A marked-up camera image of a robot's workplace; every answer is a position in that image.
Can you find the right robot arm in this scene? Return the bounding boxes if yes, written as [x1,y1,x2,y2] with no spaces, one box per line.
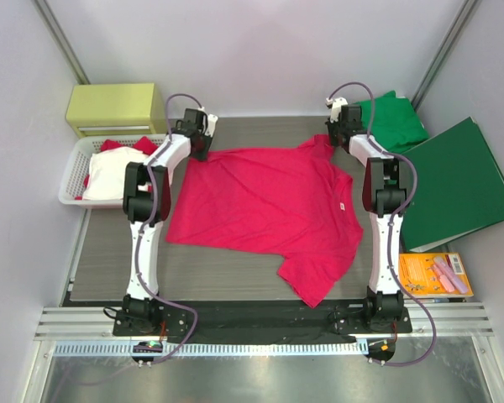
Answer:
[326,97,412,334]

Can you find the aluminium frame rail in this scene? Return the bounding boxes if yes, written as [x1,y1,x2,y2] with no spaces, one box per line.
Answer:
[34,302,494,341]

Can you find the red t-shirt in basket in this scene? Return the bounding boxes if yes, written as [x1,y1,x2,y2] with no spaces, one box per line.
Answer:
[84,136,158,191]

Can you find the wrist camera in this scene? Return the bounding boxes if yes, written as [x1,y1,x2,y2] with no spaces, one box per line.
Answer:
[325,97,349,123]
[197,107,218,139]

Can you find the yellow-green box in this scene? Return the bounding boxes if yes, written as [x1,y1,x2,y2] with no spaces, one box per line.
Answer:
[66,83,167,138]

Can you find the left corner aluminium post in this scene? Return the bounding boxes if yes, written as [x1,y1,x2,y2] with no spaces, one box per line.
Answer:
[32,0,90,85]

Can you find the folded green t-shirt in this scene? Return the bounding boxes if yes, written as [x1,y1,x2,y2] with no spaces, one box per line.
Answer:
[355,91,430,154]

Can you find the white plastic laundry basket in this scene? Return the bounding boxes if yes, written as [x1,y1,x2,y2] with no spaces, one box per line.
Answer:
[59,134,165,208]

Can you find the purple cable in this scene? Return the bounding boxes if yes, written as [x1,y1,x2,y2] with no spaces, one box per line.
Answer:
[326,81,438,370]
[132,92,207,364]

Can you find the green binder folder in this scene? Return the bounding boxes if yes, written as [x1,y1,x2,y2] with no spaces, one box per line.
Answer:
[402,118,504,253]

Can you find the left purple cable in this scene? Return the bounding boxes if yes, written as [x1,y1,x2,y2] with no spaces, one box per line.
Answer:
[132,92,207,364]

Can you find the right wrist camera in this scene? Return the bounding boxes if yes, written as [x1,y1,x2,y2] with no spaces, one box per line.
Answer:
[325,97,349,123]

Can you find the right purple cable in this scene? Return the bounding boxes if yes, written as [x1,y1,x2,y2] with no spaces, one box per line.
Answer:
[326,81,438,370]

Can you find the corner aluminium post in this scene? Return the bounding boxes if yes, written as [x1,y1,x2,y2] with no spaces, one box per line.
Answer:
[32,0,90,85]
[411,0,481,111]

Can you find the slotted cable duct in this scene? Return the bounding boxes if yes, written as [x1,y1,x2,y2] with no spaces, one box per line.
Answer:
[54,339,369,359]

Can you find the pink red t-shirt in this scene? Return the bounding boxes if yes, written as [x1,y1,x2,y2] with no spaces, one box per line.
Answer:
[165,134,364,308]

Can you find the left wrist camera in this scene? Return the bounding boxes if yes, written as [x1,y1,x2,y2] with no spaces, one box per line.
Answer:
[197,107,218,139]

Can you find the right corner aluminium post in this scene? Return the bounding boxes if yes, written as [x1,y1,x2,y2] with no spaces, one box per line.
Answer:
[411,0,481,111]

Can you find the pink highlighter pens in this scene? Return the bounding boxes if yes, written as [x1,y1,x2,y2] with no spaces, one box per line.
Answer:
[433,256,469,295]

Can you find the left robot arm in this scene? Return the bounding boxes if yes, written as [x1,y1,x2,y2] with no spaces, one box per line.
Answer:
[113,107,218,336]

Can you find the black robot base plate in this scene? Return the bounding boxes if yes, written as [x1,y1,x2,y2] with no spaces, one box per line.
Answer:
[103,299,412,345]

